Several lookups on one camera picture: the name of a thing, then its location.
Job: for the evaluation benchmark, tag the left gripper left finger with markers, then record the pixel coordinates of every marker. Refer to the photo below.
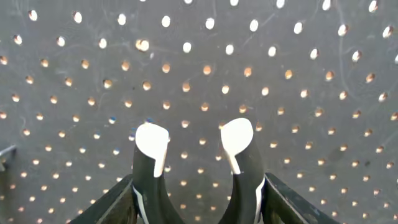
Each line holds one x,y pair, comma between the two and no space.
118,205

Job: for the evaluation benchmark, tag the metal hook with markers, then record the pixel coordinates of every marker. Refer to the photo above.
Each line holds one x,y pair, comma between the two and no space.
7,150

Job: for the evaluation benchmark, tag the black and white pliers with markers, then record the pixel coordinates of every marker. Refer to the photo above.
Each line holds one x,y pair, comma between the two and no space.
149,189

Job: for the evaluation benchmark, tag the black pegboard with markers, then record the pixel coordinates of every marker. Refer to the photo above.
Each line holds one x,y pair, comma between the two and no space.
280,77

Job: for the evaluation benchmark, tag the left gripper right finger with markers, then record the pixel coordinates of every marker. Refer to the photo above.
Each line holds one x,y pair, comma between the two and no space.
286,208

